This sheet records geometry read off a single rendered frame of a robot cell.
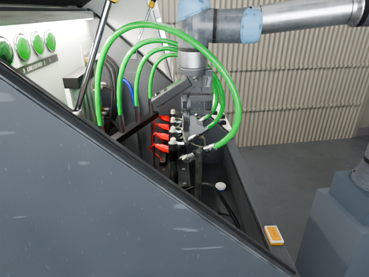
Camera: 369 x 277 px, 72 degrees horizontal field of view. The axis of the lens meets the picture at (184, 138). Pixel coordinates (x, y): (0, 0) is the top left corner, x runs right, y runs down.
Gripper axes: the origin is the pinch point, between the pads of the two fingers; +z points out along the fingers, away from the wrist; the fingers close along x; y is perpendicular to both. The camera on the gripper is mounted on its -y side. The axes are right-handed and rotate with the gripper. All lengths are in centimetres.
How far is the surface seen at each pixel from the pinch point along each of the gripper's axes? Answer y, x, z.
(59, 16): -28.3, -0.7, -31.8
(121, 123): -19.1, 7.2, -2.0
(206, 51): 3.8, -12.7, -25.6
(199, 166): 2.8, -14.7, 0.1
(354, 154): 199, 174, 111
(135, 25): -10.6, -6.4, -30.2
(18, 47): -30.6, -16.0, -27.0
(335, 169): 161, 146, 111
